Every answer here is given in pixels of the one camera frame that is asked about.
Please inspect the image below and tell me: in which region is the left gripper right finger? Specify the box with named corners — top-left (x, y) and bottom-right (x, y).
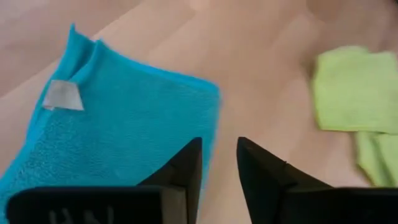
top-left (236, 137), bottom-right (398, 224)

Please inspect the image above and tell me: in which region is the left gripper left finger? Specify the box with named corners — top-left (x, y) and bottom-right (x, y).
top-left (6, 137), bottom-right (203, 224)

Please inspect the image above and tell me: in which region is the teal microfiber towel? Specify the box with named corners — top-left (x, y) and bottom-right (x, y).
top-left (0, 23), bottom-right (222, 224)

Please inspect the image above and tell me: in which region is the green microfiber towel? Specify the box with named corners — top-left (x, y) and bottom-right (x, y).
top-left (310, 45), bottom-right (398, 187)

